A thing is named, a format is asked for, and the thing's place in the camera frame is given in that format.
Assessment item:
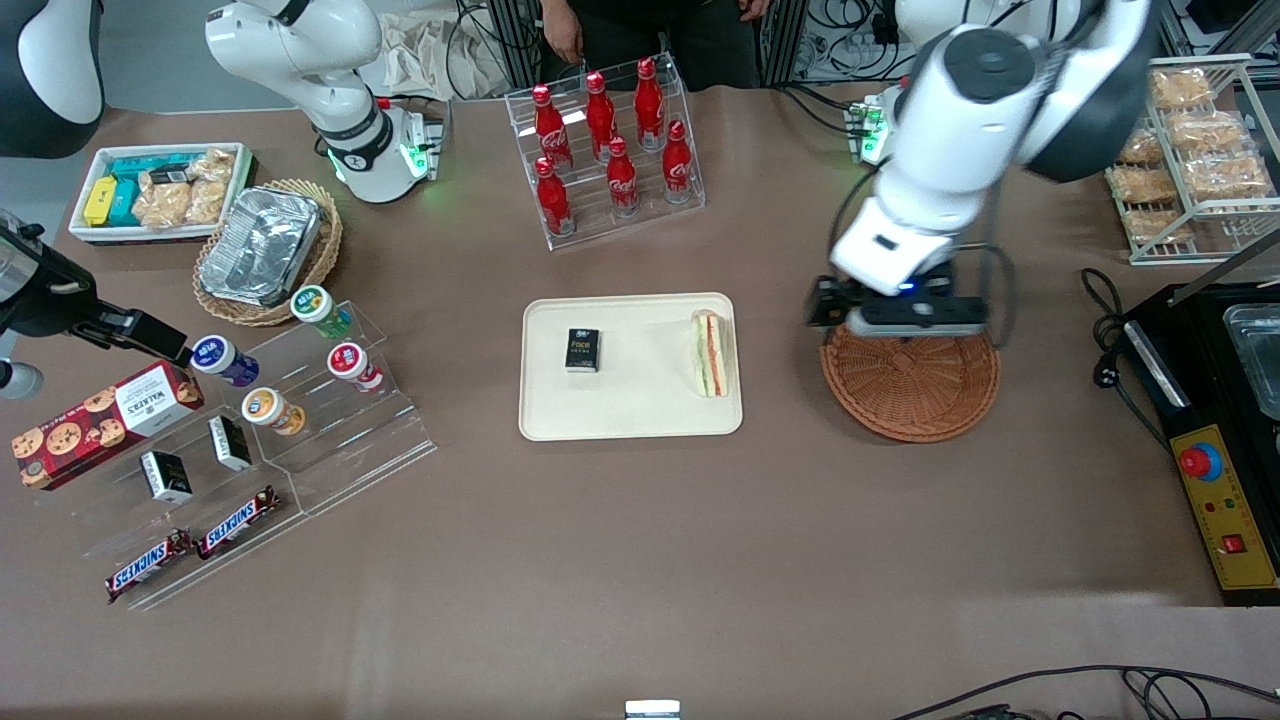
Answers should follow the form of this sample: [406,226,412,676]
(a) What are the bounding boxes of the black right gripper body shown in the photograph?
[0,210,136,346]

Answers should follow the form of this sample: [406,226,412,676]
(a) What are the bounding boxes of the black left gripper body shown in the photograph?
[807,262,958,329]

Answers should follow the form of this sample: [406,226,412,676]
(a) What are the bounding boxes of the triangle sandwich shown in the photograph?
[690,310,732,399]

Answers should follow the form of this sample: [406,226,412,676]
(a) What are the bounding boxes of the round brown wicker basket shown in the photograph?
[819,322,1002,443]

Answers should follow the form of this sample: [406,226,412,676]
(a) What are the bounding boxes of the aluminium foil tray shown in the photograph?
[198,186,323,308]

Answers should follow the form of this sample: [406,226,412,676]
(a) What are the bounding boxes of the oval light wicker basket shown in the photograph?
[193,178,344,328]

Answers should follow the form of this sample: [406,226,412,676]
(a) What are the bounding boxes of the cream plastic tray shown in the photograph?
[518,292,744,442]

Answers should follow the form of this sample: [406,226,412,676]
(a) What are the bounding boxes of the steel tray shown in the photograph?
[1222,303,1280,421]

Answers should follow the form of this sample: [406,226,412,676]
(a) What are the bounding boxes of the person right hand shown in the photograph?
[543,0,587,67]

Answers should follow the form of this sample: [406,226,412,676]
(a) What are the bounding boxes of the blue lid cup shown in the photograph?
[190,335,261,389]

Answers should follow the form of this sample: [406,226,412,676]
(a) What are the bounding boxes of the white plastic crate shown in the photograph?
[68,142,257,246]

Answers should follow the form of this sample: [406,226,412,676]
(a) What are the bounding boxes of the red walkers cookie box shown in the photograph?
[12,360,205,491]

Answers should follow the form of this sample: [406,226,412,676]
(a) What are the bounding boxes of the yellow small box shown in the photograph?
[83,176,120,228]

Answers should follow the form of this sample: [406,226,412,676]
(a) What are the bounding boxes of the small black white box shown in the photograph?
[140,450,193,505]
[207,415,253,472]

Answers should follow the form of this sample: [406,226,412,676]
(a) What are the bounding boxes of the orange lid cup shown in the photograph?
[241,387,307,437]

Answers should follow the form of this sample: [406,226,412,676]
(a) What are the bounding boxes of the beige snack pack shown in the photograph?
[132,170,197,230]
[185,149,237,226]

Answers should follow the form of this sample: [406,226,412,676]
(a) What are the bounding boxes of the green lid cup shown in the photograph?
[290,285,353,340]

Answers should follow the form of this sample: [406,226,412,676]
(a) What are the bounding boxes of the red lid cup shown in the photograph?
[327,342,385,393]

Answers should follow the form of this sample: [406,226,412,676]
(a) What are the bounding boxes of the snickers chocolate bar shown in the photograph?
[105,528,195,605]
[196,485,281,561]

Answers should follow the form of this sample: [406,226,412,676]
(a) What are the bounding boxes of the clear acrylic bottle rack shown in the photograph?
[505,52,707,251]

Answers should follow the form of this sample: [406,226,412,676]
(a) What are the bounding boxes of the red cola bottle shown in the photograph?
[585,72,620,161]
[531,84,574,171]
[606,136,640,217]
[534,157,577,238]
[636,57,667,149]
[661,121,695,204]

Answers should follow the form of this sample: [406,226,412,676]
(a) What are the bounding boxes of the clear acrylic stepped stand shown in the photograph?
[75,300,438,613]

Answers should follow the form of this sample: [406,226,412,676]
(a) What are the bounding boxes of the person in dark clothes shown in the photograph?
[540,0,773,93]

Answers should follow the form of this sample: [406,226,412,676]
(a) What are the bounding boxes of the clear wrapped pastry pack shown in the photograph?
[1166,110,1242,154]
[1109,165,1182,205]
[1130,208,1197,245]
[1148,67,1214,110]
[1117,130,1167,167]
[1180,152,1272,202]

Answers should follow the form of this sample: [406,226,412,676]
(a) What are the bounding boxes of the beige cloth bag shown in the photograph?
[378,10,513,101]

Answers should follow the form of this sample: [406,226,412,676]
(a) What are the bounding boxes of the grey metal bar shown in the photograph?
[1168,230,1280,307]

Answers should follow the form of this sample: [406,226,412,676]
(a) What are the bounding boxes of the red emergency stop button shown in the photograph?
[1178,442,1224,484]

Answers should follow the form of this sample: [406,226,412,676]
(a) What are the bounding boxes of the black yellow control box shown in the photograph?
[1120,283,1280,608]

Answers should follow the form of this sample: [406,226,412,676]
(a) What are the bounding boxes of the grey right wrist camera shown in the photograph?
[0,360,46,401]

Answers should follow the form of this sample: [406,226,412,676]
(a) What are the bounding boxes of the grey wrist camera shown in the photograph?
[0,360,46,401]
[848,297,992,338]

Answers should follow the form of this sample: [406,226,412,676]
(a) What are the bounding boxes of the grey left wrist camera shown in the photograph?
[848,297,992,338]

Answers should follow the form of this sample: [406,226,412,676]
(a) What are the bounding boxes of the black base cables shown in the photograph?
[772,84,863,137]

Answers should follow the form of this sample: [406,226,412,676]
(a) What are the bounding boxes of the black power cable with plug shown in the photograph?
[1080,267,1173,453]

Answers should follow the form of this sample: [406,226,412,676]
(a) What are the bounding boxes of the white wire shelf rack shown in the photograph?
[1104,54,1280,267]

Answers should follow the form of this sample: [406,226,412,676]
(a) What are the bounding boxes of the black floor cable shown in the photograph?
[890,664,1280,720]

